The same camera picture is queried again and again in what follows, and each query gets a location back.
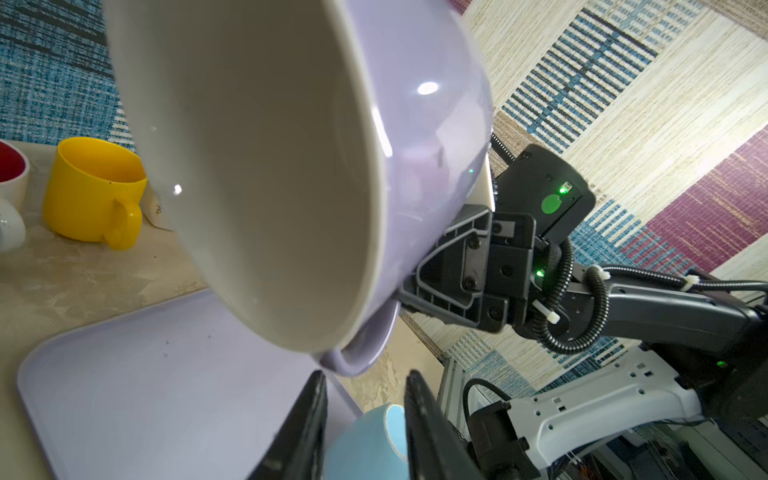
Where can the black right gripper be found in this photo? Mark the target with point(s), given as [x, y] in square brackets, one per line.
[476, 276]

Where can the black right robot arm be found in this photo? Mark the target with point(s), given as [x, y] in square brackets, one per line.
[700, 351]

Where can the white mug dark rim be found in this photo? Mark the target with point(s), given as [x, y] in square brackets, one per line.
[15, 169]

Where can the purple mug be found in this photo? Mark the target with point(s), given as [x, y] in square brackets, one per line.
[308, 154]

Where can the light blue mug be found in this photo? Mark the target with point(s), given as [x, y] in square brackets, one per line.
[373, 447]

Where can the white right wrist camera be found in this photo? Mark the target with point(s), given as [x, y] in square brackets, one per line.
[483, 191]

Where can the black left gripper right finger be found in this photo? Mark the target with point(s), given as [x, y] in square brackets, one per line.
[434, 450]

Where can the white tall mug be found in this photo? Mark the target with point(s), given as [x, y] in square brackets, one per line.
[153, 211]

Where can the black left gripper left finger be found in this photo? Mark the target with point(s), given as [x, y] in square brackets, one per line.
[297, 451]

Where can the lavender plastic tray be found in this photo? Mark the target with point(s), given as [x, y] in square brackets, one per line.
[178, 390]

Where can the yellow mug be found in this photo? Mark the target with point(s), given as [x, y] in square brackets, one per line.
[94, 193]

